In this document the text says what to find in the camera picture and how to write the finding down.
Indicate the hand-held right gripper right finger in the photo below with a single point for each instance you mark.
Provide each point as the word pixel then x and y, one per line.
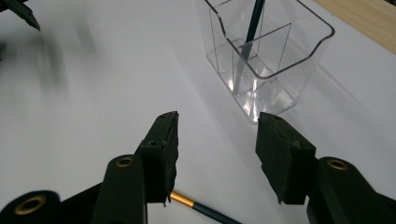
pixel 283 158

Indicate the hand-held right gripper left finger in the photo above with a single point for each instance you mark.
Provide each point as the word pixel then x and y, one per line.
pixel 158 161

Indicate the clear acrylic organizer box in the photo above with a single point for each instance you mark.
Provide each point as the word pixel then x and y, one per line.
pixel 280 93

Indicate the dark green gold-tipped pen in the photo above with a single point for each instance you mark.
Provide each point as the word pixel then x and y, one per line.
pixel 253 21

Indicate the wooden table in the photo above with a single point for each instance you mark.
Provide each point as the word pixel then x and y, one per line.
pixel 367 18

